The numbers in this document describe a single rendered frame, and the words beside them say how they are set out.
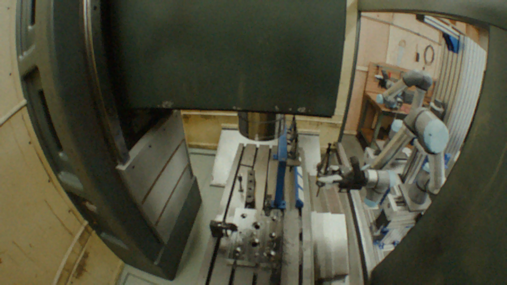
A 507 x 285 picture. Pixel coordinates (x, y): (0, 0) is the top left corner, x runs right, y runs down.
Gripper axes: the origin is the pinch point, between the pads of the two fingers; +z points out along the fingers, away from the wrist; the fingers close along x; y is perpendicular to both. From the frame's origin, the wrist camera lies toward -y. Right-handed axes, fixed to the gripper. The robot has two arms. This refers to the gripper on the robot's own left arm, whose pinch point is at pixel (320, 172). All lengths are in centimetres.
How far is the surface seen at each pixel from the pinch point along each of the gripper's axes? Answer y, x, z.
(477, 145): -35, -29, -40
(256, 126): -21.2, -6.3, 24.6
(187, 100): -31, -11, 43
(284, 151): 6.9, 21.4, 13.6
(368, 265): 49, -20, -39
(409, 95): 23, 224, -202
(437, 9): -72, 5, -40
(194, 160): 72, 86, 92
